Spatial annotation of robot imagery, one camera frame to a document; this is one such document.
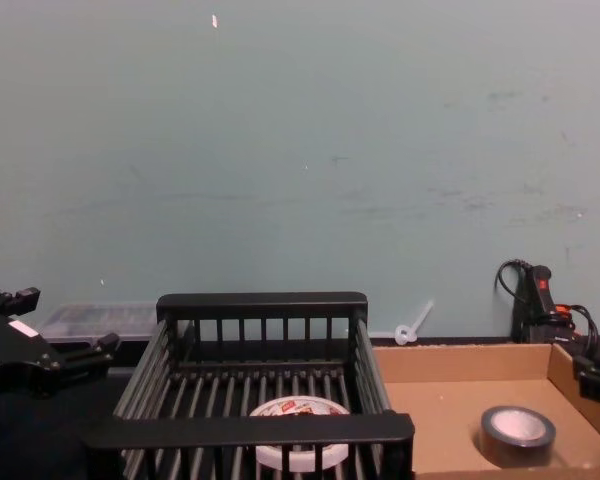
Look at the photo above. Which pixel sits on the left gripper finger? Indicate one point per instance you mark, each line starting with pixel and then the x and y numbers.
pixel 10 301
pixel 87 356

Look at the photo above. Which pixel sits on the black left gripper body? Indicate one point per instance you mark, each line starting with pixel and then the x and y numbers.
pixel 15 355

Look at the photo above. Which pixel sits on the roll of silver tape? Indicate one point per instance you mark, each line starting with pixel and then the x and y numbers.
pixel 505 450

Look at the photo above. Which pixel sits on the roll of white tape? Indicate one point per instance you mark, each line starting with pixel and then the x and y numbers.
pixel 300 457

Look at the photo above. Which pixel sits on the clear plastic case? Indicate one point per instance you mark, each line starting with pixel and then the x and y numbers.
pixel 100 320

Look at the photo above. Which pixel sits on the black table cloth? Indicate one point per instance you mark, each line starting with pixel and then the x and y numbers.
pixel 95 400

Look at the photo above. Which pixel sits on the shallow brown cardboard tray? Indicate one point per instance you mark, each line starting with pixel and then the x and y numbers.
pixel 445 400

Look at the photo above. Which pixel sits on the black rack with steel bars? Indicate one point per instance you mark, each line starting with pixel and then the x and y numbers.
pixel 260 430

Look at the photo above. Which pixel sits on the white three-armed plastic piece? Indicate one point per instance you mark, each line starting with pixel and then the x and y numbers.
pixel 402 334

